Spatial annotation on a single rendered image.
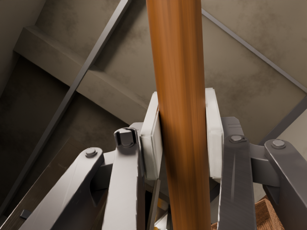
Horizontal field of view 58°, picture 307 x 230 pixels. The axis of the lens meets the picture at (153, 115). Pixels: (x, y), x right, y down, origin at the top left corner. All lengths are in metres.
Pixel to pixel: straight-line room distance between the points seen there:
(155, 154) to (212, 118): 0.04
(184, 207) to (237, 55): 3.23
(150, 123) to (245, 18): 3.22
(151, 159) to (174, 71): 0.05
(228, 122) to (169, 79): 0.04
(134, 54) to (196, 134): 3.20
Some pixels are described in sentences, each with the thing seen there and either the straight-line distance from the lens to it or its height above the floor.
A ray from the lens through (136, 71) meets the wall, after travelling 3.41.
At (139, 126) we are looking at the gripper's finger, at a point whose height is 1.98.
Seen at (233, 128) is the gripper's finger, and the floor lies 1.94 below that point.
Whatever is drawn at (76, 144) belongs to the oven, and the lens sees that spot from 2.08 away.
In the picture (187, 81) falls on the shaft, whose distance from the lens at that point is 0.16.
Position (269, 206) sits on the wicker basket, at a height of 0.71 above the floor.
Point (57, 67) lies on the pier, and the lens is 3.39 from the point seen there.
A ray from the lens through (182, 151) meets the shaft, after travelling 0.18.
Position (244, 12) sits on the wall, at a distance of 3.35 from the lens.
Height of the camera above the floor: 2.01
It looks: 9 degrees down
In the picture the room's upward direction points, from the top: 56 degrees counter-clockwise
